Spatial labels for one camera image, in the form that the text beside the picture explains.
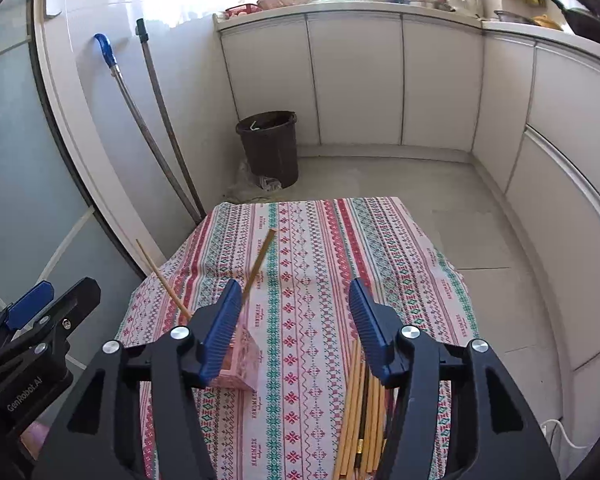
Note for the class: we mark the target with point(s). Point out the white kettle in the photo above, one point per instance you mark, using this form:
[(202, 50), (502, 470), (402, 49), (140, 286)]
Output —
[(472, 0)]

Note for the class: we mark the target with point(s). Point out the white kitchen cabinet unit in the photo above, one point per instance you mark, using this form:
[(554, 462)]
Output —
[(355, 80)]

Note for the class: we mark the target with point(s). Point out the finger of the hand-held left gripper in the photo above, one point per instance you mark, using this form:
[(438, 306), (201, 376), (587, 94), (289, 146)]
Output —
[(77, 302), (30, 305)]

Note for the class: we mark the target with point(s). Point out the white door frame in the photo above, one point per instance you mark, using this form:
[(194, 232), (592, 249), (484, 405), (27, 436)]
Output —
[(75, 125)]

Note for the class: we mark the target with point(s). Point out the broom pole with dark grip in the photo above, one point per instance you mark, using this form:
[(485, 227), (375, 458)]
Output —
[(162, 105)]

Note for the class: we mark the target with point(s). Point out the crumpled plastic bag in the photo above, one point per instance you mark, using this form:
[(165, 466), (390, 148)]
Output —
[(250, 185)]

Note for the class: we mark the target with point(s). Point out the pink plastic basket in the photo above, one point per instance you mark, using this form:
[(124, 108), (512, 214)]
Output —
[(242, 360)]

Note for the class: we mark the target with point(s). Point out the brown trash bin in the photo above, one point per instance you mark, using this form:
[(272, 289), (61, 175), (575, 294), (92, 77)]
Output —
[(270, 150)]

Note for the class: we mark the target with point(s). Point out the metal pot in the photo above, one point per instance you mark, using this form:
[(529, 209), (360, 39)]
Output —
[(515, 16)]

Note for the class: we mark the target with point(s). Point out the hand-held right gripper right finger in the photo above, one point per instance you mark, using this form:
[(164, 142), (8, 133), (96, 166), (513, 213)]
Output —
[(375, 335)]

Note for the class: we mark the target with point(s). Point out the frosted glass sliding door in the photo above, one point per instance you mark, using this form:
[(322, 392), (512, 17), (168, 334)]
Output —
[(10, 160)]

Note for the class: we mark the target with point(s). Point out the red plastic basket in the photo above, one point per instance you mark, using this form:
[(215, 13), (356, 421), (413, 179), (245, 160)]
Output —
[(240, 10)]

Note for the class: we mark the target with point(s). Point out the black chopstick with gold band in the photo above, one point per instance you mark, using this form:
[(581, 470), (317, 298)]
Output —
[(362, 425)]

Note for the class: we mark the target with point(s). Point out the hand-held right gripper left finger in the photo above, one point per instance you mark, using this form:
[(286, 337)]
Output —
[(222, 332)]

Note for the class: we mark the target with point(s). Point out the patterned tablecloth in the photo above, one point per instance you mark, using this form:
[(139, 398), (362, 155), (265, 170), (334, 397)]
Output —
[(305, 285)]

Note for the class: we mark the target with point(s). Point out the bundle of wooden chopsticks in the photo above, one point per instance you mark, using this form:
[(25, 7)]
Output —
[(352, 410)]

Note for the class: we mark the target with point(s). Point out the black frying pan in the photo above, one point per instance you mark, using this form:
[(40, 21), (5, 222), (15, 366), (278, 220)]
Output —
[(585, 25)]

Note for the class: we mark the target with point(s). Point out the single wooden chopstick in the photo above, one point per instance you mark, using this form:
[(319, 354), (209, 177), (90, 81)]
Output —
[(260, 265), (162, 280)]

